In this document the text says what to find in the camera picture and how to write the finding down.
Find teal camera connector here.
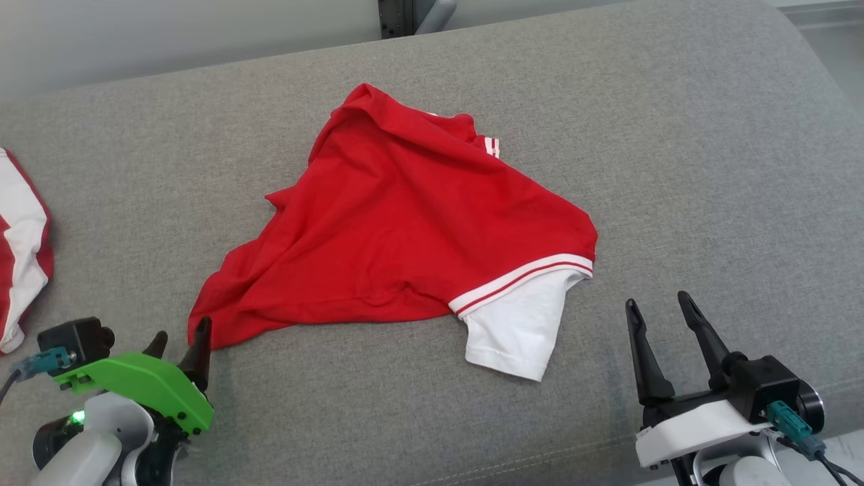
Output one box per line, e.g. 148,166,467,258
766,400,828,461
12,348,72,383

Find grey fabric sofa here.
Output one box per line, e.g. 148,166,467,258
0,0,864,486

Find teal left camera connector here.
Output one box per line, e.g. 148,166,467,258
12,348,72,383

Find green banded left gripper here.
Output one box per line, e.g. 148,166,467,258
53,316,215,468

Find red Bulls jersey white sleeves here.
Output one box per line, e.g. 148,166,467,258
188,82,599,383

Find teal right camera connector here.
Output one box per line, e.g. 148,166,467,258
766,400,828,461

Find dark metal post bracket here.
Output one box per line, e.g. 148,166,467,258
378,0,404,39

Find red shorts with white stripe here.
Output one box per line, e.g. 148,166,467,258
0,147,55,356

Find black right camera cable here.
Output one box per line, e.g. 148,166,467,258
813,449,864,486

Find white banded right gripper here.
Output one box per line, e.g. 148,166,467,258
625,291,774,470

